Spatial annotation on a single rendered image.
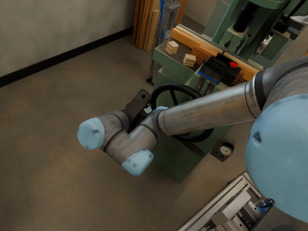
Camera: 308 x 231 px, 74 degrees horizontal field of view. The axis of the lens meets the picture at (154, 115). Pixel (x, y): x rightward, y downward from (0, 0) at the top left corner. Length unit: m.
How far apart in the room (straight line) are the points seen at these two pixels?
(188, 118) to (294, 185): 0.28
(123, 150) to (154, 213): 1.02
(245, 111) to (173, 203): 1.22
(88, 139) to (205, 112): 0.28
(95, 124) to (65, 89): 1.49
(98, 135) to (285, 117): 0.39
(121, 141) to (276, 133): 0.37
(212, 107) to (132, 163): 0.23
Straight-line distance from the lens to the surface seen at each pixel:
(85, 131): 0.52
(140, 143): 0.52
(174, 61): 0.94
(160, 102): 1.11
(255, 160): 0.24
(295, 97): 0.24
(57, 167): 1.56
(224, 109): 0.41
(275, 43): 1.13
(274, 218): 0.81
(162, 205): 1.52
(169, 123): 0.51
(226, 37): 0.94
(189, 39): 1.05
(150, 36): 2.46
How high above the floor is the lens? 1.41
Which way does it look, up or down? 49 degrees down
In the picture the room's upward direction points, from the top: 21 degrees clockwise
